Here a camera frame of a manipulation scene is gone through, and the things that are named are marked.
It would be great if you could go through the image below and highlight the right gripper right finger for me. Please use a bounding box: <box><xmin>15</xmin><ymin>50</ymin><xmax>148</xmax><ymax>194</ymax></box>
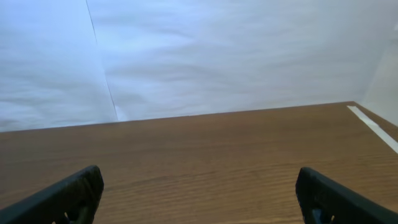
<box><xmin>295</xmin><ymin>167</ymin><xmax>398</xmax><ymax>224</ymax></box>

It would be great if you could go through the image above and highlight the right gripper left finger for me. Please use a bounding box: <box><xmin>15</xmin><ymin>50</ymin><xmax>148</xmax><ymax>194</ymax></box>
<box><xmin>0</xmin><ymin>165</ymin><xmax>105</xmax><ymax>224</ymax></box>

